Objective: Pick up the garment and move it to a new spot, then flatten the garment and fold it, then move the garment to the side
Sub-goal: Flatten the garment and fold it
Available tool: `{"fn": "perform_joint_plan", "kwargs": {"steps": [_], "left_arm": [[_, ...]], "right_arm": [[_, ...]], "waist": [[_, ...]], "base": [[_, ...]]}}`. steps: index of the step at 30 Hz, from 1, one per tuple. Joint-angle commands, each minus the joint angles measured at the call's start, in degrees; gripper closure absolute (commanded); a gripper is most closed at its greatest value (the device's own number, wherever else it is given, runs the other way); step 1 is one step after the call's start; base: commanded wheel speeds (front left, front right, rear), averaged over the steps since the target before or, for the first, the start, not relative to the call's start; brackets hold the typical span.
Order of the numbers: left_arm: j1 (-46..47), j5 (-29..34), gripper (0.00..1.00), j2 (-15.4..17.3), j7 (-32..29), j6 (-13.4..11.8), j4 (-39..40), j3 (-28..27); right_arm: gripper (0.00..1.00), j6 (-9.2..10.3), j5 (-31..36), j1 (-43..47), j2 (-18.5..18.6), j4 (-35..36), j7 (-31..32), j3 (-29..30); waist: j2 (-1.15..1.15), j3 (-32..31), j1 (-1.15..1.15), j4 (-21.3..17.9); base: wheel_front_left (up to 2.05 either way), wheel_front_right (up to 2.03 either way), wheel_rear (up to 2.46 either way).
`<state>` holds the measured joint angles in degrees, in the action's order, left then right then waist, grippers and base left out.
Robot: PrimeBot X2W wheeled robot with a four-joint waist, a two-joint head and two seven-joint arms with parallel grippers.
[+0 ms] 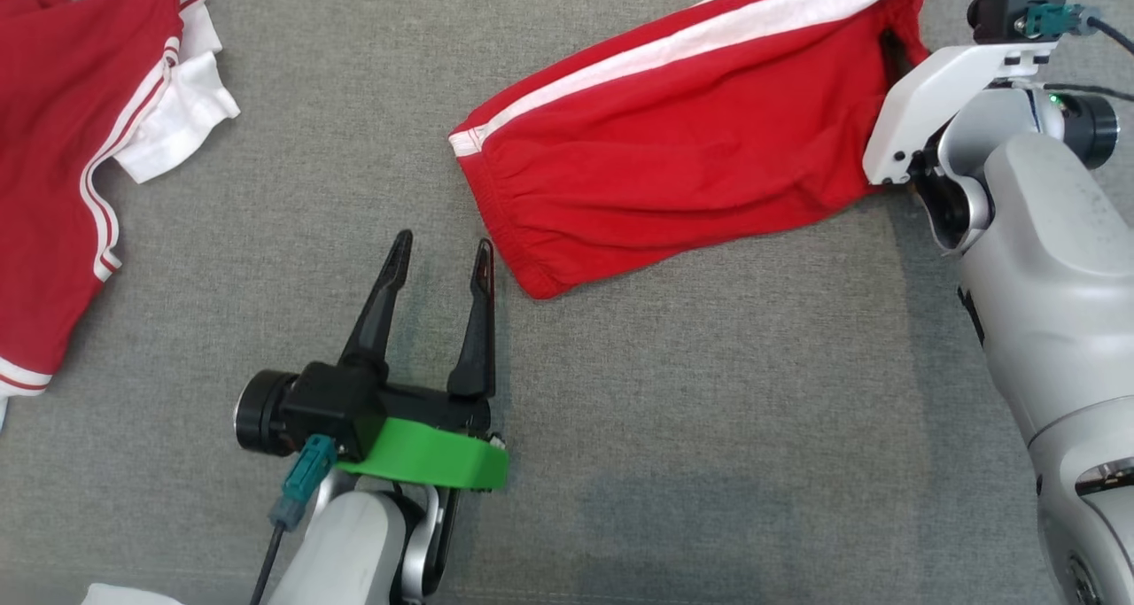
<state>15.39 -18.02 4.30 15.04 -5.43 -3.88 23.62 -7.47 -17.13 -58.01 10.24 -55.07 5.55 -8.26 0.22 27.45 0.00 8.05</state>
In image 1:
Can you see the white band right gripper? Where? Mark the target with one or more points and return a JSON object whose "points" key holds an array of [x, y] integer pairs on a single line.
{"points": [[921, 96]]}

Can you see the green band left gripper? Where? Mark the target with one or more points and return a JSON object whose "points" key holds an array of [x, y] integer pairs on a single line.
{"points": [[425, 459]]}

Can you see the red shorts with white stripe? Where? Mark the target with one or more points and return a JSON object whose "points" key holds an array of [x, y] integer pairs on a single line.
{"points": [[673, 144]]}

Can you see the red jersey with white sleeves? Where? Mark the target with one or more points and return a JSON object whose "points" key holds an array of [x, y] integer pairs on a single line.
{"points": [[44, 144]]}

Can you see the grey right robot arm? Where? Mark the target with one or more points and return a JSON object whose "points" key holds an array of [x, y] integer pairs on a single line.
{"points": [[1054, 277]]}

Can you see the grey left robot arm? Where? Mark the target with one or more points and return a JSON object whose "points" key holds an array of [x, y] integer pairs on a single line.
{"points": [[350, 552]]}

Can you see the grey fabric sofa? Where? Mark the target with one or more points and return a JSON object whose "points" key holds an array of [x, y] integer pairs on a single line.
{"points": [[664, 428]]}

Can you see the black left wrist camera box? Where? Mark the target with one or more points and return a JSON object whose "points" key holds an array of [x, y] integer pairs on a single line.
{"points": [[332, 406]]}

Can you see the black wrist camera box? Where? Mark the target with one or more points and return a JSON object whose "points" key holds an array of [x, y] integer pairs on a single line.
{"points": [[1005, 3], [332, 406]]}

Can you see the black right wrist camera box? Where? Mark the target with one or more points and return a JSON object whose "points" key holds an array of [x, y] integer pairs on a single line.
{"points": [[1005, 3]]}

